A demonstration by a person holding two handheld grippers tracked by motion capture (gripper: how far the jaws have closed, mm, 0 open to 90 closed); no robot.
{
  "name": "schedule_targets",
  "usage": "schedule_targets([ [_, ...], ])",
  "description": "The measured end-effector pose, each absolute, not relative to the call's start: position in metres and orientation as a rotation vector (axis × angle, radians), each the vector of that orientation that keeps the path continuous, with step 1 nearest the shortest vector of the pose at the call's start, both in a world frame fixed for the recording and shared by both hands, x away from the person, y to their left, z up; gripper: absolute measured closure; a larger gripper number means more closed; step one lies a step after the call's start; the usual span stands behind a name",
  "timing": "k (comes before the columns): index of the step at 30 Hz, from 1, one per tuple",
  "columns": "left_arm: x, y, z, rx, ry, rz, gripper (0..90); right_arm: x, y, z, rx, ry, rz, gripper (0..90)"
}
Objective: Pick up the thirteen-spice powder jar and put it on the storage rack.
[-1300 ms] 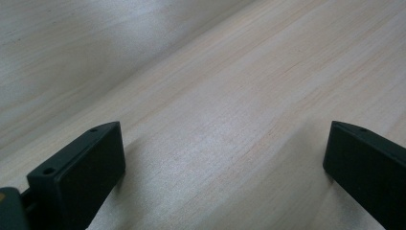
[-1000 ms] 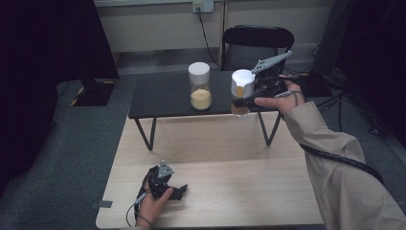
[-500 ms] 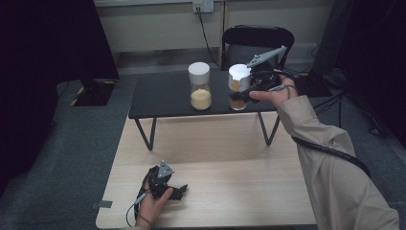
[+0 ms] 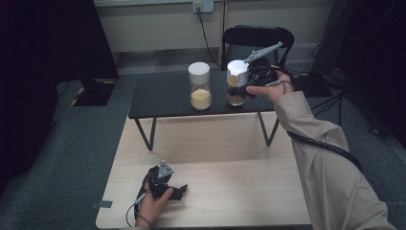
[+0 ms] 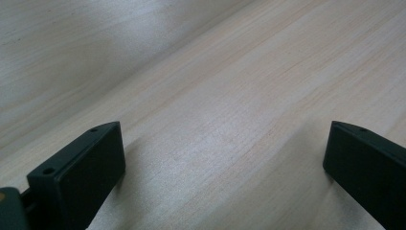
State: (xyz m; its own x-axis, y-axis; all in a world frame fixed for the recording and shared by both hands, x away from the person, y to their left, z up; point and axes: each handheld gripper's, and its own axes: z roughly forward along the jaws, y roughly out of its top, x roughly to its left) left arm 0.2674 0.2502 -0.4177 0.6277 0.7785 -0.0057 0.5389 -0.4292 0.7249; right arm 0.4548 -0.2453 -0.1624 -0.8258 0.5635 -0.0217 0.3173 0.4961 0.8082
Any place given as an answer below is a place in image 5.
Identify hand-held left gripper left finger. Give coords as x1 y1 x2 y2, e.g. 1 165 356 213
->
26 121 126 230

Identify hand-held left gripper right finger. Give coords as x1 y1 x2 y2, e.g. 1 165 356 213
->
322 120 406 230

